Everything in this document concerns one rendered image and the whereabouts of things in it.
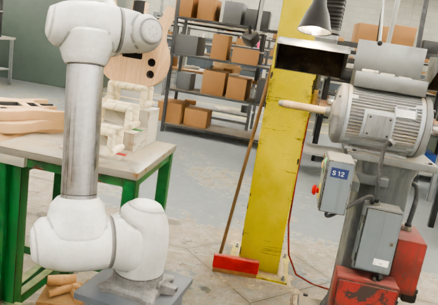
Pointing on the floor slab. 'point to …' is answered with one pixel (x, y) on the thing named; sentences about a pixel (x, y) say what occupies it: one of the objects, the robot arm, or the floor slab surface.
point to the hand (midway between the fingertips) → (132, 47)
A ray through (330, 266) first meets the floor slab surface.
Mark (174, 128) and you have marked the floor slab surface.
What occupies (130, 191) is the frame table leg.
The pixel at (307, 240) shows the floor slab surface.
